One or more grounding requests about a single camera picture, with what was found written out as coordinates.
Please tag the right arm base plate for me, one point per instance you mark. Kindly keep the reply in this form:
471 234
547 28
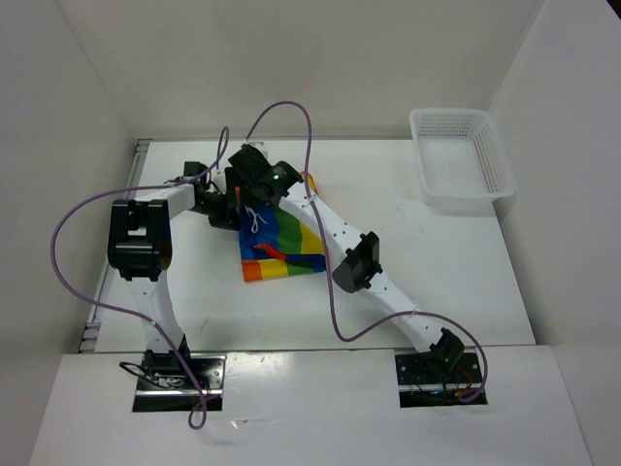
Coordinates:
419 387

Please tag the rainbow striped shorts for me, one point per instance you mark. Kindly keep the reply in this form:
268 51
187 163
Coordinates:
274 244

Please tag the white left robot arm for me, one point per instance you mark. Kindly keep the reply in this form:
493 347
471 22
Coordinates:
140 248

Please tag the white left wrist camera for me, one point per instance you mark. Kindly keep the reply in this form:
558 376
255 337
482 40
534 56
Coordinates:
220 177

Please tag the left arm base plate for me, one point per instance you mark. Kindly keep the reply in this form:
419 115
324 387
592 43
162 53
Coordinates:
171 390

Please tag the white plastic basket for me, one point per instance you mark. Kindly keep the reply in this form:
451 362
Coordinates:
461 161

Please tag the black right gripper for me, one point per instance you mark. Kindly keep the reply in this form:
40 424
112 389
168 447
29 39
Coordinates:
244 198

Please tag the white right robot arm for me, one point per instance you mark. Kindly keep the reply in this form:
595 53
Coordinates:
351 257

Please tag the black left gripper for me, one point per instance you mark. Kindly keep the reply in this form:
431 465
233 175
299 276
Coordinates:
228 218

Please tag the aluminium table edge rail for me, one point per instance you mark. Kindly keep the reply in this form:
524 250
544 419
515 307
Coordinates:
93 323

